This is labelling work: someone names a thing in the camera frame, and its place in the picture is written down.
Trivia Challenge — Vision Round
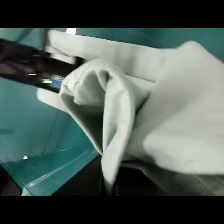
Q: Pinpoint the white garment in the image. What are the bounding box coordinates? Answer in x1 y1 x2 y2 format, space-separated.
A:
36 29 224 197

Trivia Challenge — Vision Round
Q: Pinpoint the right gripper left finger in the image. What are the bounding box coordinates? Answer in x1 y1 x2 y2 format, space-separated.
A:
52 154 105 197

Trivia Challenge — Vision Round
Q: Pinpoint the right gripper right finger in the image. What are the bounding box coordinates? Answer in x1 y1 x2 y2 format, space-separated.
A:
115 165 168 197

